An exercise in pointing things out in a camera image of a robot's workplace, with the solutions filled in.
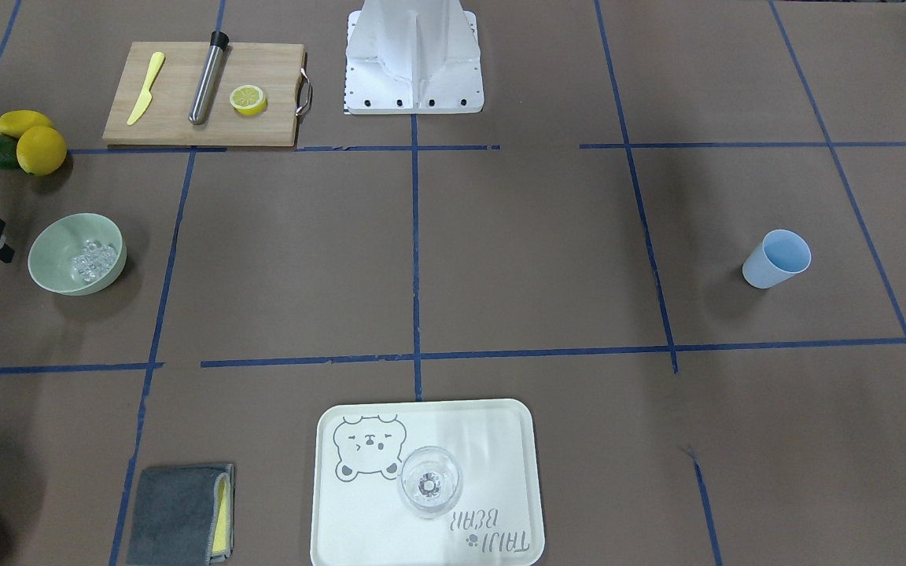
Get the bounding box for green ceramic bowl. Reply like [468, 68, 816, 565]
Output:
[28, 212, 128, 296]

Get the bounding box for light blue plastic cup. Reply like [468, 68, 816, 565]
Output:
[742, 229, 812, 289]

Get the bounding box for ice cubes in green bowl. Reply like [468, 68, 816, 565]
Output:
[71, 240, 119, 284]

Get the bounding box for yellow lemon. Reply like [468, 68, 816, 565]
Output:
[16, 126, 68, 176]
[0, 109, 54, 139]

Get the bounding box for yellow plastic knife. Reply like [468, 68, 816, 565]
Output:
[126, 51, 166, 126]

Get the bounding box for lemon half slice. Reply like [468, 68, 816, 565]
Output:
[229, 85, 267, 117]

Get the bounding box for metal cylinder tool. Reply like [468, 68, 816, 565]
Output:
[188, 30, 230, 125]

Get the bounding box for wooden cutting board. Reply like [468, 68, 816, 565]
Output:
[102, 42, 314, 148]

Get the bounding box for grey folded cloth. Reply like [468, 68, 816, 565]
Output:
[126, 462, 236, 565]

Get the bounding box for clear wine glass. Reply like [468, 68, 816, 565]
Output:
[399, 447, 464, 520]

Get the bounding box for cream bear tray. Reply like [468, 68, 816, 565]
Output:
[310, 399, 546, 565]

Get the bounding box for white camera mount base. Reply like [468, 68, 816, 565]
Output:
[343, 1, 485, 116]

